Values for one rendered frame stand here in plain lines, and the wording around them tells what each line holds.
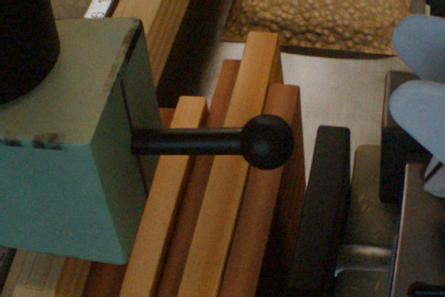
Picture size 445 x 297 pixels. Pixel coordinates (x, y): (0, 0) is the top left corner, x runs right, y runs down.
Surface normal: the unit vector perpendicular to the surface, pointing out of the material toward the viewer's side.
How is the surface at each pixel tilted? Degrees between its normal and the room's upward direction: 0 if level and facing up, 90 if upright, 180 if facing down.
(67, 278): 90
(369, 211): 0
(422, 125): 93
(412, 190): 0
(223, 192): 0
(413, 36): 85
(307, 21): 36
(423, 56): 85
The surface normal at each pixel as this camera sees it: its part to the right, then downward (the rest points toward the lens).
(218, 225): -0.11, -0.69
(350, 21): -0.11, -0.18
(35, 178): -0.19, 0.72
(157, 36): 0.98, 0.07
